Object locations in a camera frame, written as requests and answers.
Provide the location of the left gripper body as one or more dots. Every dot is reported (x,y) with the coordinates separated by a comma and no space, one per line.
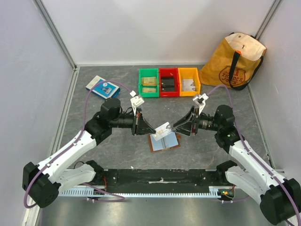
(136,121)

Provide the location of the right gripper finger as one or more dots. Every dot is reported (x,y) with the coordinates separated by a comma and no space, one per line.
(187,118)
(185,129)

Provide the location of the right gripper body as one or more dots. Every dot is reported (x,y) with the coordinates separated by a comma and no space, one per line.
(193,120)

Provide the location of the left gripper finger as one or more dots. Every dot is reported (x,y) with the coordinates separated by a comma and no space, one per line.
(145,131)
(145,126)

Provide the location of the brown leather card holder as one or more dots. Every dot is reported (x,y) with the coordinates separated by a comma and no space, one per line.
(171,141)

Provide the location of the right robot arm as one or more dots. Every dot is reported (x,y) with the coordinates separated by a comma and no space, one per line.
(279,198)

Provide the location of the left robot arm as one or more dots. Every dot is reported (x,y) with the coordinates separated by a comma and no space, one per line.
(44,181)

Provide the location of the silver card in yellow bin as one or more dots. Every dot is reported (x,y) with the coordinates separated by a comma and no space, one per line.
(188,85)

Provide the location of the black cards in red bin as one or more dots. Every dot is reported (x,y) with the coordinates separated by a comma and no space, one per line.
(167,84)

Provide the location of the gold card lower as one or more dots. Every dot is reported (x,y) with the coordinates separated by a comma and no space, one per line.
(149,90)

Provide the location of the gold card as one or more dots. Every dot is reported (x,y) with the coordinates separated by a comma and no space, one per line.
(149,81)
(149,90)

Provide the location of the gold card upper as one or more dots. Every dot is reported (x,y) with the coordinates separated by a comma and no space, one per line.
(149,81)

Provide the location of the yellow plastic bin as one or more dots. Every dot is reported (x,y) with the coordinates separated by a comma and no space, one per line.
(189,73)

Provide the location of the red plastic bin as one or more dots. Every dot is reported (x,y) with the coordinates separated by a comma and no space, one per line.
(169,72)

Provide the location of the green plastic bin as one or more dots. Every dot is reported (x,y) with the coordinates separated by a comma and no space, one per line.
(148,72)

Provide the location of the blue and white box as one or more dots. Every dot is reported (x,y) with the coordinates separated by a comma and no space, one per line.
(104,90)

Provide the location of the yellow Trader Joe's tote bag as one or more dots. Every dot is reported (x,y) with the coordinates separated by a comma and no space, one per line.
(234,63)

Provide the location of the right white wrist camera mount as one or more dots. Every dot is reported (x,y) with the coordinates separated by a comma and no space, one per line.
(200,102)

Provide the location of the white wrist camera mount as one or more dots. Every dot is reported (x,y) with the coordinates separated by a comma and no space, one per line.
(200,102)
(136,101)

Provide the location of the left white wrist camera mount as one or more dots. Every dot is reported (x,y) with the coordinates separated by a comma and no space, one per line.
(136,101)

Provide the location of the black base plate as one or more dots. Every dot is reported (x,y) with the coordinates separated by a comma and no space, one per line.
(154,181)

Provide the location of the slotted cable duct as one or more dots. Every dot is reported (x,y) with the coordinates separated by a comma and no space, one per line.
(85,191)

